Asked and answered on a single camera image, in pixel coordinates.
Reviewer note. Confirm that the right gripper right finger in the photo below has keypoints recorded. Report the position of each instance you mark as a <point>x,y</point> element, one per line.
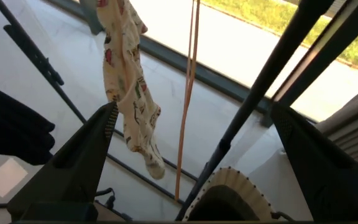
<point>337,186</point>

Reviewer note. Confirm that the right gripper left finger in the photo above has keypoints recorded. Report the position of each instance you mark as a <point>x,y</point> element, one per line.
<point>70,180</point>

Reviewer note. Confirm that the black garment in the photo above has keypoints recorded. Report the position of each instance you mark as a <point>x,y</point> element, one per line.
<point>11,124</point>

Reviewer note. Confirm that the cream printed garment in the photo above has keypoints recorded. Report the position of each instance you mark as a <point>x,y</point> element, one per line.
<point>123,77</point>

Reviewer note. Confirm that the pink clothes hanger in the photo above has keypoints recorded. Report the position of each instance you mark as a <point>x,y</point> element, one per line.
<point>188,93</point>

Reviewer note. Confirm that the white laundry basket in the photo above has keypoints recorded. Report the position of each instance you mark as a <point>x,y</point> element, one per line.
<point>228,175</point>

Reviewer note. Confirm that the black clothes rack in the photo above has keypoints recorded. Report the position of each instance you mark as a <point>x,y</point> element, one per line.
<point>258,93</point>

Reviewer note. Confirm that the beige curtain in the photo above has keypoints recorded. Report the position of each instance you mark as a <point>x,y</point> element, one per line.
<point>353,124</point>

